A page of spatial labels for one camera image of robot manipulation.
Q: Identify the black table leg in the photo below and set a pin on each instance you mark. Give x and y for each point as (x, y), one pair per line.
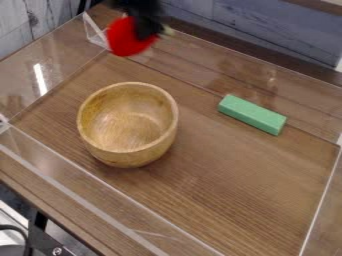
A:
(41, 220)

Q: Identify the wooden bowl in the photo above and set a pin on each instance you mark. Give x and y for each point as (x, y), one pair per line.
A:
(128, 123)

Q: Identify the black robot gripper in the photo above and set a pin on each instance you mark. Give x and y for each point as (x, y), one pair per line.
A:
(136, 6)

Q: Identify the green rectangular block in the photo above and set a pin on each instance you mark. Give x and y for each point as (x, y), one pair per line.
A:
(252, 114)

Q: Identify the red plush strawberry toy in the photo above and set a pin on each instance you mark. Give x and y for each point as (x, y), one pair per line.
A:
(132, 36)

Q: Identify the clear acrylic tray wall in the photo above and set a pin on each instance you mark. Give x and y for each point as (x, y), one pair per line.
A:
(125, 213)

